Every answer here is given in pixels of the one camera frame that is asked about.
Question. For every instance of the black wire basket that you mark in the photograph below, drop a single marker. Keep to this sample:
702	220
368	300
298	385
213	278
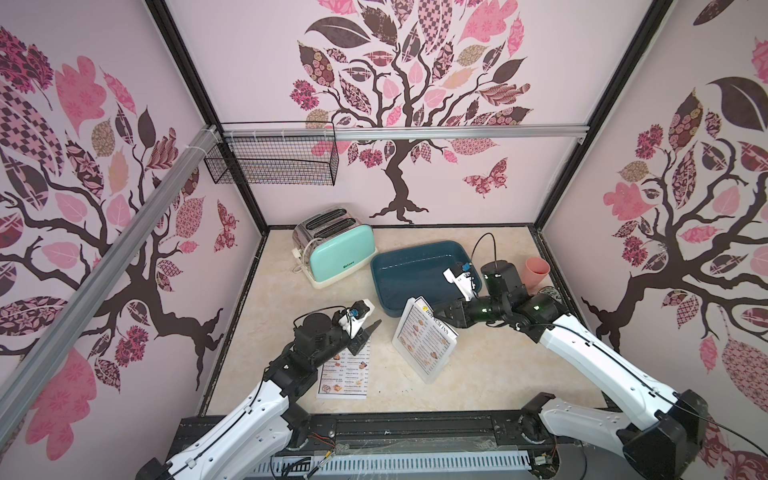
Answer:
302	153

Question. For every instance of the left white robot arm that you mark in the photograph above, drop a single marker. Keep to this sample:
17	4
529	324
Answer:
269	418

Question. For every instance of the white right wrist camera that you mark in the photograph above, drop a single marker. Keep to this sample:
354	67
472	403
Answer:
462	276

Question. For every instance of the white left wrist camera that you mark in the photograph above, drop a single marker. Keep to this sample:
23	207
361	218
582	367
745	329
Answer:
353	318

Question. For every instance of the white slotted cable duct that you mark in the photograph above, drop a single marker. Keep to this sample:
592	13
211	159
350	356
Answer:
385	466

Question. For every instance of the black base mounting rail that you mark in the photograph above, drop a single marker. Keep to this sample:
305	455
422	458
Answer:
365	434

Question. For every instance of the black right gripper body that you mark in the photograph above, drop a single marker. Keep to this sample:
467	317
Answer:
444	312

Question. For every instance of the old printed menu sheet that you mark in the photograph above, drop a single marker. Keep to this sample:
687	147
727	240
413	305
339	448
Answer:
345	376

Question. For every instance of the pink plastic cup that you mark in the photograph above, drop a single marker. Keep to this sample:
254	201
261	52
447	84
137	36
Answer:
535	270

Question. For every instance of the aluminium rail left wall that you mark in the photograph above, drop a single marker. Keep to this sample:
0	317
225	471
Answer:
22	388

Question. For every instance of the mint green toaster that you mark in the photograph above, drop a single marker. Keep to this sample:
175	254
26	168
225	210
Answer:
331	246

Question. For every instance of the aluminium rail wall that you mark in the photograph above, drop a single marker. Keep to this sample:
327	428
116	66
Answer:
413	133
22	388

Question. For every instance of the teal plastic bin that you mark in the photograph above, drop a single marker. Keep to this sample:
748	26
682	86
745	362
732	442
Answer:
414	272

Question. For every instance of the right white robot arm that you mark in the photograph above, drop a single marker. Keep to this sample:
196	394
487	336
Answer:
656	429

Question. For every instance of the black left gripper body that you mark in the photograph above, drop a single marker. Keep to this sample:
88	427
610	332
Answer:
340	340

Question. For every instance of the white acrylic menu holder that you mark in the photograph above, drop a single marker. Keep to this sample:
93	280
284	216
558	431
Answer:
423	342

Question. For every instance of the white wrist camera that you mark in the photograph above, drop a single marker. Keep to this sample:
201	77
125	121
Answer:
462	276
353	318

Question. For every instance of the aluminium rail back wall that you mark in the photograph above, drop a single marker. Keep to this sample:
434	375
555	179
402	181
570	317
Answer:
413	133

